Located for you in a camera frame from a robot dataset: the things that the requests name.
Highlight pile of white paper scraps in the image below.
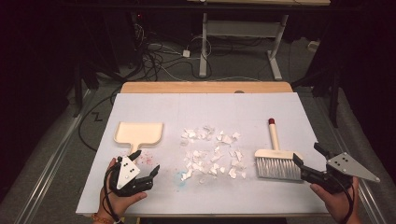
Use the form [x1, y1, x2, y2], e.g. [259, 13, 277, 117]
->
[179, 125, 248, 185]

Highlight black floor cable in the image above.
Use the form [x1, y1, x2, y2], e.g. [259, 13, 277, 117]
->
[78, 90, 121, 153]

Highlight wooden table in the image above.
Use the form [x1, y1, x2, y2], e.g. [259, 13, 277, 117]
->
[83, 81, 331, 218]

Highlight person's right hand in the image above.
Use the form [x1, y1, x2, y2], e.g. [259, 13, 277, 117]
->
[310, 176, 362, 222]

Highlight cream brush with grey bristles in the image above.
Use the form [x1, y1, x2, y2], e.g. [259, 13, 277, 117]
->
[254, 118, 304, 181]

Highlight white board table cover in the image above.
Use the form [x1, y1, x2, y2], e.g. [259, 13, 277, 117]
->
[75, 91, 331, 216]

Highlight cream plastic dustpan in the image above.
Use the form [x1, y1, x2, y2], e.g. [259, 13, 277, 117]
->
[113, 120, 164, 156]

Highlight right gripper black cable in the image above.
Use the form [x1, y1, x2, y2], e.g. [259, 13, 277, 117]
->
[337, 176, 357, 224]

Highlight black metal stand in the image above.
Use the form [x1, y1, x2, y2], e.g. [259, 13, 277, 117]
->
[291, 59, 344, 129]
[73, 59, 102, 119]

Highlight metal floor rail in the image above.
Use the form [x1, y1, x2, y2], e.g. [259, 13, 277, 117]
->
[314, 92, 389, 224]
[15, 88, 96, 224]

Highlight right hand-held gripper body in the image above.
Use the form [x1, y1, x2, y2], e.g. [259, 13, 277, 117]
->
[311, 152, 381, 194]

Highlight tangle of floor cables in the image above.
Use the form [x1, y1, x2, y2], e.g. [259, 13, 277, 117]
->
[134, 22, 262, 82]

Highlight white metal frame desk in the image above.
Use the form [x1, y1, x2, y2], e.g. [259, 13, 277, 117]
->
[186, 0, 331, 81]

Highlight person's left hand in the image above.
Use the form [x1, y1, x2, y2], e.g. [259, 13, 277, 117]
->
[98, 157, 148, 220]

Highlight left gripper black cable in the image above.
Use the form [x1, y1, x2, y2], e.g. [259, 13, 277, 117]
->
[103, 166, 123, 224]

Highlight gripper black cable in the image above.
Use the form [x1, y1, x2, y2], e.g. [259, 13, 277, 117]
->
[103, 166, 123, 224]
[337, 176, 357, 224]

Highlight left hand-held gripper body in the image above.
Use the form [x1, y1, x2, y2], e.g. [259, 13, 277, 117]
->
[108, 155, 154, 198]

